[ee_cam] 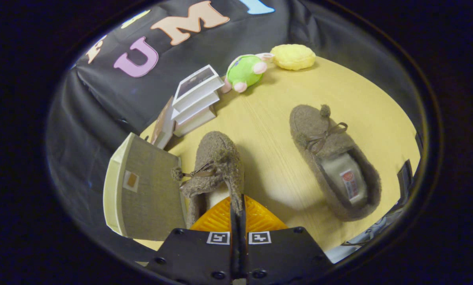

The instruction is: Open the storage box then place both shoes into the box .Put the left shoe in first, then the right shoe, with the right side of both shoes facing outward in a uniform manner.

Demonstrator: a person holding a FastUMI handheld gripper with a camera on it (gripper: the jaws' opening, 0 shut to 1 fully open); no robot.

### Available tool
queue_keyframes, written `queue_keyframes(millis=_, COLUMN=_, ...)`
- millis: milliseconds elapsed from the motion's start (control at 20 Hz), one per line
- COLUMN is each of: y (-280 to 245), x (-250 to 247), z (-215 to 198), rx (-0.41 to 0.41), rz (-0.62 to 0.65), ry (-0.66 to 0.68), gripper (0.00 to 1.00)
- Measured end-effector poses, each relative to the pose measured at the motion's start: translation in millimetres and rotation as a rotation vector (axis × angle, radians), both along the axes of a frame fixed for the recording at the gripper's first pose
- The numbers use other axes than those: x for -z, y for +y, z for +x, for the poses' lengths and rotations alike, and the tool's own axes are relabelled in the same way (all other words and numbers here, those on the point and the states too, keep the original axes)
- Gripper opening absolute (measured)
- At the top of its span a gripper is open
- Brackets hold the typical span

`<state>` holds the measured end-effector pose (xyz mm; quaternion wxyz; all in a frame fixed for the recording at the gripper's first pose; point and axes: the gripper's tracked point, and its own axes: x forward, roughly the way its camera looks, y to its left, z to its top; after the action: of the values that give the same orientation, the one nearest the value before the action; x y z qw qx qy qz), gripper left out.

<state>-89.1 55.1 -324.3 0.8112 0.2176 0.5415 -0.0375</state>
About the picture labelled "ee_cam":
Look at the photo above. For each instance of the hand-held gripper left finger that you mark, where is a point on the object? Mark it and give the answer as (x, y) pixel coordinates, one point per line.
(196, 257)

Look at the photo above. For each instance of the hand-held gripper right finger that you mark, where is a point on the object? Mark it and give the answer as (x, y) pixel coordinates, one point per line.
(283, 257)

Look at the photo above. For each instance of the grey fabric storage box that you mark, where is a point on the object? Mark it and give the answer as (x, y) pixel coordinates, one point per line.
(153, 198)

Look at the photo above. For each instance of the brown fuzzy slipper shoe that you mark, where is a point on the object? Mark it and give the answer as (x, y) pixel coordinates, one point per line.
(216, 158)
(319, 126)

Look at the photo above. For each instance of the plain white book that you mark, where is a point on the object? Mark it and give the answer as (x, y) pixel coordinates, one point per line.
(196, 122)
(198, 109)

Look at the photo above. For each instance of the brown book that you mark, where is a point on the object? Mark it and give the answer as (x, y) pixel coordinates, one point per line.
(162, 126)

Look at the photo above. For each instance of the white book with dark cover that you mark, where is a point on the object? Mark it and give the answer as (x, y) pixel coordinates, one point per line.
(196, 81)

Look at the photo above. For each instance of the green plush toy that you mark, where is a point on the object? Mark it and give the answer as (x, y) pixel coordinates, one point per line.
(242, 71)

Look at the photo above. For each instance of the yellow plush toy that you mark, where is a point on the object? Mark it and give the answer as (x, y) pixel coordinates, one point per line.
(293, 56)

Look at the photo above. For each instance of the black bracket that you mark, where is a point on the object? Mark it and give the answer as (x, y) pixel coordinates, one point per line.
(404, 178)

